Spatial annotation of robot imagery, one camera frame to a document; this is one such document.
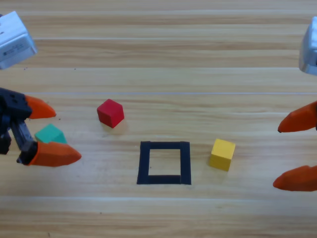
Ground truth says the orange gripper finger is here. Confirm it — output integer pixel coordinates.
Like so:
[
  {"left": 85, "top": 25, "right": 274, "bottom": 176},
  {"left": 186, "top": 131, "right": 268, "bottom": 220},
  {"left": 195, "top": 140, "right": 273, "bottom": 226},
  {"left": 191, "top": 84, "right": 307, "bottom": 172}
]
[
  {"left": 272, "top": 165, "right": 317, "bottom": 192},
  {"left": 277, "top": 101, "right": 317, "bottom": 133}
]

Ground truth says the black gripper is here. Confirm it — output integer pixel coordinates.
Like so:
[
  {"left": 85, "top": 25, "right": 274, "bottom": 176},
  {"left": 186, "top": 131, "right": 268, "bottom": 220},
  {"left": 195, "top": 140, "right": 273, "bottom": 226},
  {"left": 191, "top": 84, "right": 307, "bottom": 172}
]
[{"left": 0, "top": 86, "right": 82, "bottom": 167}]

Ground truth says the green cube block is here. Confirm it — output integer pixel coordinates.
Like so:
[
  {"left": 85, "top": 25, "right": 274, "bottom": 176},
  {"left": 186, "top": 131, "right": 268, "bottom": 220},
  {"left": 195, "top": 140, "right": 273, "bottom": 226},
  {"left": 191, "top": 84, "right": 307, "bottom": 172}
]
[{"left": 34, "top": 123, "right": 68, "bottom": 145}]

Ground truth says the red cube block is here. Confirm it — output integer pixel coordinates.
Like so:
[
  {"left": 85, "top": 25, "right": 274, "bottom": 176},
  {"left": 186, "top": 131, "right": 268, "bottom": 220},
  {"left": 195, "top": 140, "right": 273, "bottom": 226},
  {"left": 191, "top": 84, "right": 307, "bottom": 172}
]
[{"left": 97, "top": 99, "right": 124, "bottom": 129}]

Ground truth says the yellow cube block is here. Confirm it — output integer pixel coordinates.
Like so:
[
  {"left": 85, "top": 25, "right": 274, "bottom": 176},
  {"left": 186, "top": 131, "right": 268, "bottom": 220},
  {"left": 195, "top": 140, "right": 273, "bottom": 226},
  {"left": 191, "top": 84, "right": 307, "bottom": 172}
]
[{"left": 209, "top": 138, "right": 236, "bottom": 172}]

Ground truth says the black tape square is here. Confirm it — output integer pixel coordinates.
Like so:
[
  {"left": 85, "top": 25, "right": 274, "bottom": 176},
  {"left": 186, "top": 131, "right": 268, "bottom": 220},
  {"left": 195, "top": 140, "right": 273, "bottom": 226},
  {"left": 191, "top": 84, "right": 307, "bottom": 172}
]
[{"left": 136, "top": 141, "right": 192, "bottom": 185}]

